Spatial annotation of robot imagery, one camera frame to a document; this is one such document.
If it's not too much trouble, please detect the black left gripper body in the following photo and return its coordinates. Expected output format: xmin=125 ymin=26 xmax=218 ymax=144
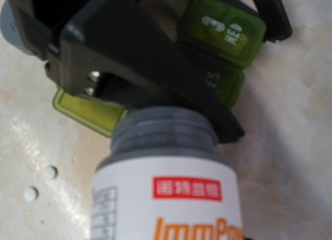
xmin=5 ymin=0 xmax=198 ymax=61

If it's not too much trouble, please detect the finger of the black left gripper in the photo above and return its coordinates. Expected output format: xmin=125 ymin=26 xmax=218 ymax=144
xmin=45 ymin=1 xmax=244 ymax=143
xmin=253 ymin=0 xmax=293 ymax=42

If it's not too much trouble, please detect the green pill organizer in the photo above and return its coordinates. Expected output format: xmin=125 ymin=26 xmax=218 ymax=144
xmin=53 ymin=0 xmax=267 ymax=137

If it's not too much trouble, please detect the amber bottle grey cap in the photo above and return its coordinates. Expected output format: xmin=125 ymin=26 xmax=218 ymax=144
xmin=90 ymin=107 xmax=244 ymax=239

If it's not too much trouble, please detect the white round pill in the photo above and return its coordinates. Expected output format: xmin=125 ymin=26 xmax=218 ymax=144
xmin=41 ymin=166 xmax=58 ymax=180
xmin=23 ymin=187 xmax=39 ymax=202

